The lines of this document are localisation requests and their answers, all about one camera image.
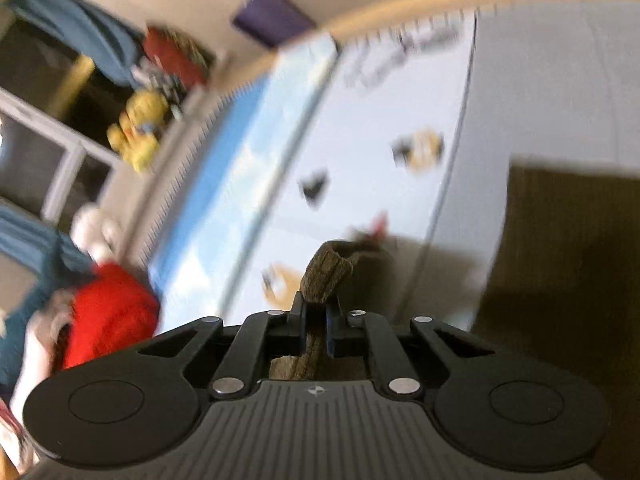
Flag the brown corduroy pants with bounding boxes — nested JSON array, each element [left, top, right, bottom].
[[253, 164, 639, 479]]

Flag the red folded blanket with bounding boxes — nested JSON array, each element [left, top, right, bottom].
[[54, 262, 160, 372]]

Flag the deer print bed sheet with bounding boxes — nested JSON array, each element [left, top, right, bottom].
[[159, 6, 478, 334]]

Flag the white mushroom plush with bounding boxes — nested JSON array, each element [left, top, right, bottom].
[[70, 203, 122, 264]]

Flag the yellow bear plush toys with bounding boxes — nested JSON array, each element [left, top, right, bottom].
[[106, 89, 169, 172]]

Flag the teal shark plush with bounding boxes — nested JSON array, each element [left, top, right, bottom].
[[1, 203, 92, 401]]

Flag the dark red cushion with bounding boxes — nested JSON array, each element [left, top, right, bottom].
[[142, 25, 216, 90]]

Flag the blue curtain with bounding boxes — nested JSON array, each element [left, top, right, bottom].
[[8, 0, 142, 88]]

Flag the white window frame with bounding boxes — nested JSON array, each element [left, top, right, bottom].
[[0, 90, 120, 232]]

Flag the purple folder against wall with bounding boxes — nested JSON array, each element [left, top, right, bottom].
[[231, 0, 317, 49]]

